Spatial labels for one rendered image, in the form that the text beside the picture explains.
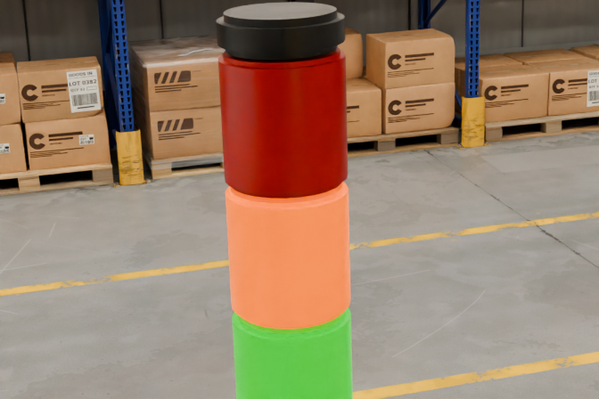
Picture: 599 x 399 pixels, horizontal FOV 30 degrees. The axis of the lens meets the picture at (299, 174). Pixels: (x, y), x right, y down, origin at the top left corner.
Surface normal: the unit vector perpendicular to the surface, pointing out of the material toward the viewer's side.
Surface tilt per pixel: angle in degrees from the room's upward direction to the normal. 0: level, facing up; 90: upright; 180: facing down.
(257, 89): 90
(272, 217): 90
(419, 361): 0
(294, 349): 90
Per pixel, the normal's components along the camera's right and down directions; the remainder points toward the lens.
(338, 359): 0.79, 0.15
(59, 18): 0.27, 0.27
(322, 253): 0.60, 0.22
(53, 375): -0.04, -0.95
